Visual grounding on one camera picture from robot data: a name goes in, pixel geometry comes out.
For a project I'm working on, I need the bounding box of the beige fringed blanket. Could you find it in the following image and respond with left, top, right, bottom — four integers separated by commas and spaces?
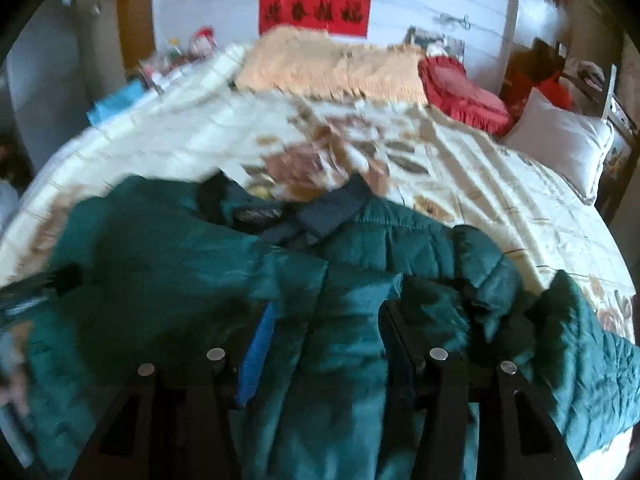
235, 27, 431, 106

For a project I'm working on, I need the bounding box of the floral cream bedspread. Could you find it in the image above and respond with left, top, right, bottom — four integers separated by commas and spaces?
0, 42, 638, 466

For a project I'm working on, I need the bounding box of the green down jacket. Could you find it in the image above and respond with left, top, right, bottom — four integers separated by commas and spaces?
25, 175, 640, 480

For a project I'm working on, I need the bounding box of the red clothes pile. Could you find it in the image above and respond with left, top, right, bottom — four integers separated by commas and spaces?
504, 37, 576, 111

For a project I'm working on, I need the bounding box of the grey cabinet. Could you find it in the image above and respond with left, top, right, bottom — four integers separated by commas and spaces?
7, 0, 126, 171

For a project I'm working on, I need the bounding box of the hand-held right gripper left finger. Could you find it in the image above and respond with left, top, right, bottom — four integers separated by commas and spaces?
70, 302, 278, 480

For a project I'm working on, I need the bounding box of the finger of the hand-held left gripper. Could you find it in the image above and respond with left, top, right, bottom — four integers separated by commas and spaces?
0, 264, 83, 311

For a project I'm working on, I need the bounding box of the wall picture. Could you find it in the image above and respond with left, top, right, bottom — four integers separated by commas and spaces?
405, 25, 466, 58

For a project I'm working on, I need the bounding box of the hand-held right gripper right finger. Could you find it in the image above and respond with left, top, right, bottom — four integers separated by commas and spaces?
382, 300, 583, 480

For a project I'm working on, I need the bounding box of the blue paper bag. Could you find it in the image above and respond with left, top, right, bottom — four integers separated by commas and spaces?
87, 82, 146, 126

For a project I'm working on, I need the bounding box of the dark wooden headboard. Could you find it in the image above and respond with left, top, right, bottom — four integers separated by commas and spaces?
595, 65, 640, 221

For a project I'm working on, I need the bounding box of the wooden door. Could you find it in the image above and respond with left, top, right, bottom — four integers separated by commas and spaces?
117, 0, 156, 68

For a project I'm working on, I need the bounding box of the red ruffled cushion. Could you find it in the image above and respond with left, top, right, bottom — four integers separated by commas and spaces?
419, 55, 516, 136

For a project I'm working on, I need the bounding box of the white pillow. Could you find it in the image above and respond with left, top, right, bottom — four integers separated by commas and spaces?
500, 87, 615, 206

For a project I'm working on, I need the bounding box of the red wall banner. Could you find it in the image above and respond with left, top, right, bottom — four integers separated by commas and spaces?
258, 0, 372, 38

